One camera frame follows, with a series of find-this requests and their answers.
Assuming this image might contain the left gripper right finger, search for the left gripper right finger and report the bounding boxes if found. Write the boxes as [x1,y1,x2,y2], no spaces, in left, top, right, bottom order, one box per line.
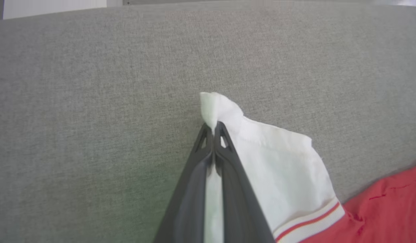
[213,121,276,243]

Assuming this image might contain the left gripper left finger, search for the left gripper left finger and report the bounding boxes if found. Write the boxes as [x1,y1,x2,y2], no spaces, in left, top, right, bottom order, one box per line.
[154,122,215,243]

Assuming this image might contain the red and white basketball jersey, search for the red and white basketball jersey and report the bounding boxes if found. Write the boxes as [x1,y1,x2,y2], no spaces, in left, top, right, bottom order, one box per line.
[200,92,416,243]

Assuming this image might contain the grey fabric sofa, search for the grey fabric sofa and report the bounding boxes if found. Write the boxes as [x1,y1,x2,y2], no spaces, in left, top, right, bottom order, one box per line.
[0,0,416,243]

